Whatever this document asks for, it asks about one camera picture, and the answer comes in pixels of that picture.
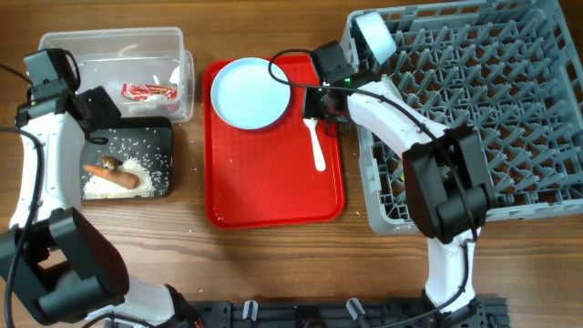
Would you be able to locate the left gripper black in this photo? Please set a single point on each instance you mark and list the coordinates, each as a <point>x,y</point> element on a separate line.
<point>101,106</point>

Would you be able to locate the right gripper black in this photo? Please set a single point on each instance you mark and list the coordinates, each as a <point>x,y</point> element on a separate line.
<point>310,107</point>

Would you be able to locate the white plastic spoon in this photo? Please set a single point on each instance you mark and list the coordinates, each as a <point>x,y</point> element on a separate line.
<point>318,157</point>

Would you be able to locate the red snack wrapper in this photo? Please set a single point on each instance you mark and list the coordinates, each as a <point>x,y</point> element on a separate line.
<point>147,92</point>

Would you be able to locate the brown food scrap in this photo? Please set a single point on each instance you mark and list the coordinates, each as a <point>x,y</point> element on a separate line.
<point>111,163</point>

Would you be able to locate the white rice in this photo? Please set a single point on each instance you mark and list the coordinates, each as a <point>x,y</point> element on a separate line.
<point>96,188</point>

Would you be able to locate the orange carrot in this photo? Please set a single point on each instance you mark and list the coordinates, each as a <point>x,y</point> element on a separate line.
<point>123,179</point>

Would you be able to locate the light blue bowl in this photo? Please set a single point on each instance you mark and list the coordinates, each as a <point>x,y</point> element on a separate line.
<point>377,36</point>

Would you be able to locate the light blue plate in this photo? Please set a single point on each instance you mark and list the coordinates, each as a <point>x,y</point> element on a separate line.
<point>246,95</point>

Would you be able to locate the white tissue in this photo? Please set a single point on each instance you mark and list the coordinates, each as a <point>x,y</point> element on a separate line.
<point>175,76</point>

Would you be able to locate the green bowl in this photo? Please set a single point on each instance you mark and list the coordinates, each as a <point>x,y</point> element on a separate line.
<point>393,88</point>

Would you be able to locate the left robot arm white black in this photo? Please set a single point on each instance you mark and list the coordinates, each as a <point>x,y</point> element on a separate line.
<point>53,260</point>

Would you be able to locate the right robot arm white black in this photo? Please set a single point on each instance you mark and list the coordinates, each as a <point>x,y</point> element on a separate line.
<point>447,184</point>

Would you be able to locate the grey dishwasher rack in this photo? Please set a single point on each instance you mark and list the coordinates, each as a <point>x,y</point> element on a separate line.
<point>509,70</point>

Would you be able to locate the black tray bin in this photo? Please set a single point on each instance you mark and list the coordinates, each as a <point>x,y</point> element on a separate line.
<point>144,148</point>

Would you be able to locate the clear plastic bin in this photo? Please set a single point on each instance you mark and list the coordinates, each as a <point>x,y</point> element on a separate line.
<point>110,58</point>

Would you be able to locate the red serving tray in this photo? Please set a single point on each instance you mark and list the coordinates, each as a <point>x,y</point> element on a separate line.
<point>267,178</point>

